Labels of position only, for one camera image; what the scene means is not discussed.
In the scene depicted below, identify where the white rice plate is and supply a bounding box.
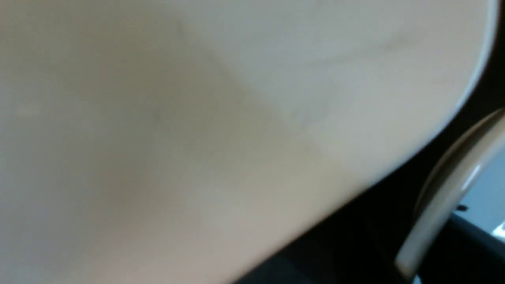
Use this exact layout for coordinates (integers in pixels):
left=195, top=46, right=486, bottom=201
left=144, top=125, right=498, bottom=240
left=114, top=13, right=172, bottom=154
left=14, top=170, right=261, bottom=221
left=0, top=0, right=502, bottom=284

